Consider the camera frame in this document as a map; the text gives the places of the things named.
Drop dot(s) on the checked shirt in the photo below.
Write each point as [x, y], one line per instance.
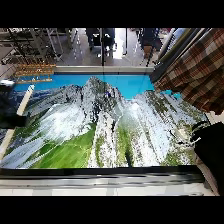
[200, 66]

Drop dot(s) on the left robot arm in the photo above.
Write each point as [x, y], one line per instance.
[10, 113]

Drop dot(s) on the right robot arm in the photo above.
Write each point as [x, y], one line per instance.
[211, 153]

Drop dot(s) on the brown clothes hanger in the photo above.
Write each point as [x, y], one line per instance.
[33, 70]

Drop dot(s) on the silver frame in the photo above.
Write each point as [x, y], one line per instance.
[100, 182]

